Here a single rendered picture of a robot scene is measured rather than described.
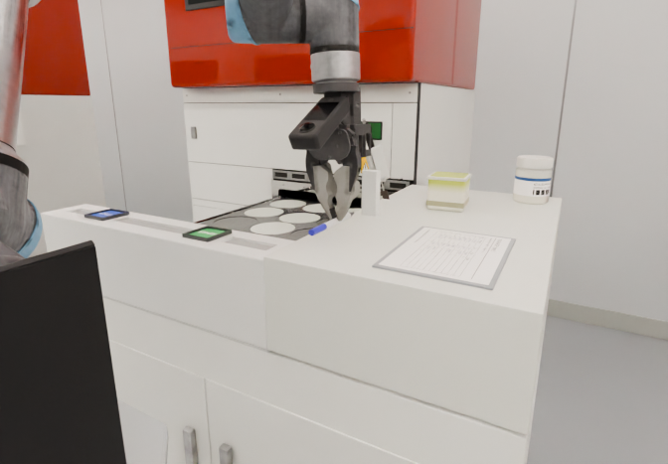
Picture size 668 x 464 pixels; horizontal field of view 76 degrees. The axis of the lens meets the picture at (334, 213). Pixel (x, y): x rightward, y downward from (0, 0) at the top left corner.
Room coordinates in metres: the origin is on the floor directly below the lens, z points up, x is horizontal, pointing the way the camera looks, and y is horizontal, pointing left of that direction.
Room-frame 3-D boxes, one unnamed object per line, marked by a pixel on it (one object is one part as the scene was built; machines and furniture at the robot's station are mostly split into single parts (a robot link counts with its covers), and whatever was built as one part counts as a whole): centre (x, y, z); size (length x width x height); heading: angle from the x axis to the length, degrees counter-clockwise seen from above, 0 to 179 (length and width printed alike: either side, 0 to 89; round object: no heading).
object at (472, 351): (0.75, -0.21, 0.89); 0.62 x 0.35 x 0.14; 151
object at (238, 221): (1.02, 0.09, 0.90); 0.34 x 0.34 x 0.01; 61
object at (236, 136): (1.31, 0.15, 1.02); 0.81 x 0.03 x 0.40; 61
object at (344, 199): (0.68, -0.03, 1.03); 0.06 x 0.03 x 0.09; 151
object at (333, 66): (0.69, 0.00, 1.22); 0.08 x 0.08 x 0.05
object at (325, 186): (0.70, 0.01, 1.03); 0.06 x 0.03 x 0.09; 151
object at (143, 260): (0.73, 0.32, 0.89); 0.55 x 0.09 x 0.14; 61
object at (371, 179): (0.81, -0.08, 1.03); 0.06 x 0.04 x 0.13; 151
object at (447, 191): (0.85, -0.23, 1.00); 0.07 x 0.07 x 0.07; 65
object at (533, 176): (0.91, -0.42, 1.01); 0.07 x 0.07 x 0.10
